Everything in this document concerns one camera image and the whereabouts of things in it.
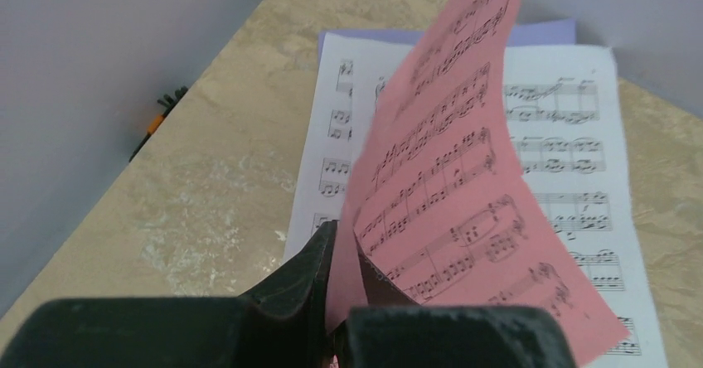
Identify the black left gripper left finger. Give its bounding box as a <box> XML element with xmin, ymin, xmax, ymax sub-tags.
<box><xmin>1</xmin><ymin>221</ymin><xmax>337</xmax><ymax>367</ymax></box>

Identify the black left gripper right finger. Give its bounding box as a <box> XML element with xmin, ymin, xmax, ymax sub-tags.
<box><xmin>335</xmin><ymin>239</ymin><xmax>578</xmax><ymax>368</ymax></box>

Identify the pink sheet music page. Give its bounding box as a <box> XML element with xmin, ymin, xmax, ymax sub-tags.
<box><xmin>325</xmin><ymin>0</ymin><xmax>629</xmax><ymax>366</ymax></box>

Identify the white sheet music page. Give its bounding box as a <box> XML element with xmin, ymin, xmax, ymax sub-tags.
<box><xmin>283</xmin><ymin>29</ymin><xmax>415</xmax><ymax>261</ymax></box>

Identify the orange black clamp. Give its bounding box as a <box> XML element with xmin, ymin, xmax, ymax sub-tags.
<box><xmin>128</xmin><ymin>85</ymin><xmax>189</xmax><ymax>162</ymax></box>

